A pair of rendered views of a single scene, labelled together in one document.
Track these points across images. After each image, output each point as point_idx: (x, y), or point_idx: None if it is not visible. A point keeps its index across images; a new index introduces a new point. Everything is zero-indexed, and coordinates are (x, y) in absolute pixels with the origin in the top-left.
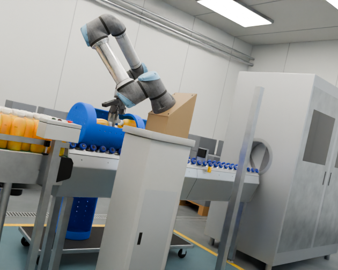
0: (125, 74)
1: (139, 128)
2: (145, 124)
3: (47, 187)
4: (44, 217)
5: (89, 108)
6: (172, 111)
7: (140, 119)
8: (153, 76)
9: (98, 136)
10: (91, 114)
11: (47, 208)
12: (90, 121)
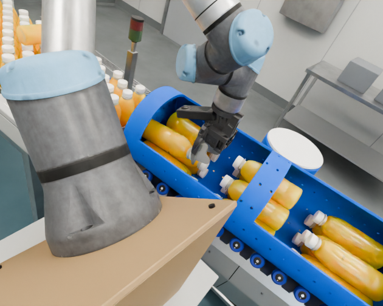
0: (50, 41)
1: (41, 218)
2: (343, 198)
3: (28, 187)
4: (36, 215)
5: (145, 105)
6: None
7: (271, 186)
8: None
9: (145, 165)
10: (137, 118)
11: (36, 208)
12: (129, 131)
